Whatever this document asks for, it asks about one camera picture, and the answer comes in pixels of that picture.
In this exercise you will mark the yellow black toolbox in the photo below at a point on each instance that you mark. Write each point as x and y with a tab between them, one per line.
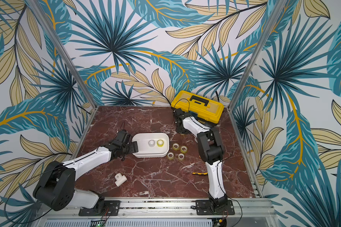
201	107

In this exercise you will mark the transparent tape roll four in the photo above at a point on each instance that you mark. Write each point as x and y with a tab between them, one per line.
175	146

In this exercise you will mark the transparent tape roll three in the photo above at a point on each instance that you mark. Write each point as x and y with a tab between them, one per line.
160	143

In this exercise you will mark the transparent tape roll seven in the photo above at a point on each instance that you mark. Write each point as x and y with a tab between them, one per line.
181	157

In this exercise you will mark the aluminium front rail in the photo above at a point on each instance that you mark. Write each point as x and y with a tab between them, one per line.
165	212

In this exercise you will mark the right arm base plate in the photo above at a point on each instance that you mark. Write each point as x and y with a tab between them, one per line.
206	208

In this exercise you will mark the white pipe tee fitting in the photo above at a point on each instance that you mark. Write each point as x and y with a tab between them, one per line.
120	179

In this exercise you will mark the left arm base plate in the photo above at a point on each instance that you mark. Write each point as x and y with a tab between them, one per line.
102	208

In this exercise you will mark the transparent tape roll two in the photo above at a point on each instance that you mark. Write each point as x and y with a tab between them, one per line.
152	143

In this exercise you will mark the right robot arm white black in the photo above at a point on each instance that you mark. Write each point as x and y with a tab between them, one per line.
211	151

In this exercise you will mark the white plastic storage box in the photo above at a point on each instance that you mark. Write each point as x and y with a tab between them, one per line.
145	151

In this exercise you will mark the transparent tape roll five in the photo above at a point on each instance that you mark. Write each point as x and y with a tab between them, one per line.
184	149

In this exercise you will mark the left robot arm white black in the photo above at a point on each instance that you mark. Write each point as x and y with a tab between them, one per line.
56	186

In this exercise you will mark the yellow black pliers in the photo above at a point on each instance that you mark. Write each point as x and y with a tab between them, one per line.
200	174

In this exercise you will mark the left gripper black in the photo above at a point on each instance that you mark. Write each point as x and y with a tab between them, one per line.
133	148

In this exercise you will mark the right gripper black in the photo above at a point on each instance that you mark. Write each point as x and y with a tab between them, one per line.
178	114

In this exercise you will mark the transparent tape roll six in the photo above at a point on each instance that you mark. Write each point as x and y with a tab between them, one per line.
170	155

